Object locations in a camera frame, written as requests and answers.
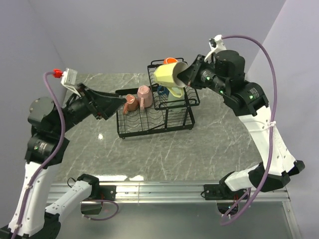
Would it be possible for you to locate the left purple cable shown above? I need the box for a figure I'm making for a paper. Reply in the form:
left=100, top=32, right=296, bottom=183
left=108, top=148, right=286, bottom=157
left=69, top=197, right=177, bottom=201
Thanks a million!
left=9, top=71, right=119, bottom=239

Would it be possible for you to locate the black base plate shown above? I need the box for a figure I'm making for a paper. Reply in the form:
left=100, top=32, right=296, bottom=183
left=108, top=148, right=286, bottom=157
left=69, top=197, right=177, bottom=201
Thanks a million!
left=99, top=185, right=117, bottom=201
left=203, top=184, right=231, bottom=200

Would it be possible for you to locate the black wire dish rack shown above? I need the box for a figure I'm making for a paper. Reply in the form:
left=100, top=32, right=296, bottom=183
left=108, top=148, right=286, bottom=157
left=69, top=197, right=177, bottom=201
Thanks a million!
left=116, top=59, right=200, bottom=139

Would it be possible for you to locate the yellow mug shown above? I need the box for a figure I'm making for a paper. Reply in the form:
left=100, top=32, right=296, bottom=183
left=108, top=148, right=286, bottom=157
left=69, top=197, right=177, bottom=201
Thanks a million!
left=154, top=62, right=188, bottom=98

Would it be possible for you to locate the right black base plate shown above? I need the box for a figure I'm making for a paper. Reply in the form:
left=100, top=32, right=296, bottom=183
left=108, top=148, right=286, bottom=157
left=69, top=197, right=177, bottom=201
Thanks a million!
left=203, top=184, right=231, bottom=200

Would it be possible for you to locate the light pink mug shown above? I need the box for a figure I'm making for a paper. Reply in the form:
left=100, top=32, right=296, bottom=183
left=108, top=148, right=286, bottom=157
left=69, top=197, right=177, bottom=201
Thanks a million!
left=137, top=85, right=153, bottom=110

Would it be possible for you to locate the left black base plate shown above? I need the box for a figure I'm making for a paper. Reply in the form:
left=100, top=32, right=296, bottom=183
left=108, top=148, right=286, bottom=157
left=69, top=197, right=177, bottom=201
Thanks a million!
left=99, top=185, right=117, bottom=201

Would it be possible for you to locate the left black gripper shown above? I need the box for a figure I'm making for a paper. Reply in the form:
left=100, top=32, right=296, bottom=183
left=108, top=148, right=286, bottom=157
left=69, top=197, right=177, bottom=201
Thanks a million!
left=55, top=81, right=128, bottom=133

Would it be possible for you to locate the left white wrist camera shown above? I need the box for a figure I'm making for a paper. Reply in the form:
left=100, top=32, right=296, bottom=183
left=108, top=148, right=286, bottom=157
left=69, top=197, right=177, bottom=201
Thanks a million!
left=53, top=68, right=81, bottom=97

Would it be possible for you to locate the orange mug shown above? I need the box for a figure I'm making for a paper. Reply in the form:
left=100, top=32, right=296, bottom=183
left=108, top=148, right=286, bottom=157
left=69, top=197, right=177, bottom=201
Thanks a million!
left=163, top=57, right=178, bottom=64

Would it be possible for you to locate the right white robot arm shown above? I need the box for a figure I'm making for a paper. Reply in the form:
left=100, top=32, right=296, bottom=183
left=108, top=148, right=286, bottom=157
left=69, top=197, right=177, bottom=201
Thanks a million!
left=177, top=50, right=305, bottom=199

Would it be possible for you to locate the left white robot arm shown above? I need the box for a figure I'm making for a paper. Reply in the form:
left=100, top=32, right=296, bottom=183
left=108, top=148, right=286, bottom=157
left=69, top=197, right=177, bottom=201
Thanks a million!
left=0, top=84, right=125, bottom=239

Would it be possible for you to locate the blue mug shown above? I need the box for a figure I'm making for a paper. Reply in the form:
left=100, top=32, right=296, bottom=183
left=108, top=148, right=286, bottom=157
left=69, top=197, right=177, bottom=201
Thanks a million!
left=157, top=85, right=169, bottom=96

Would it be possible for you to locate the aluminium mounting rail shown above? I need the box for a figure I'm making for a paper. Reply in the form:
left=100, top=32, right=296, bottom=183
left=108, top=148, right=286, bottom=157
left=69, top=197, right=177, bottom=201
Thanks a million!
left=47, top=181, right=290, bottom=204

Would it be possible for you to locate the coral pink mug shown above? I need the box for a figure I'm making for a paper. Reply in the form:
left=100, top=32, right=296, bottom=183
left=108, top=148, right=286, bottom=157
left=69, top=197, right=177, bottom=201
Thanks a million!
left=123, top=94, right=139, bottom=115

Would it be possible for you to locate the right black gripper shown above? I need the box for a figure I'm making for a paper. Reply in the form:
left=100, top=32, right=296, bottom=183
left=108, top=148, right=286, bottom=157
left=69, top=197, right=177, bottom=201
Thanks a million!
left=176, top=54, right=228, bottom=97

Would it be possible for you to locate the green cup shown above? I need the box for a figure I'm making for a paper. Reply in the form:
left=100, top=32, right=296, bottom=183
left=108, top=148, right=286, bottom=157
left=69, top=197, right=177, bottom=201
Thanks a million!
left=167, top=93, right=185, bottom=113

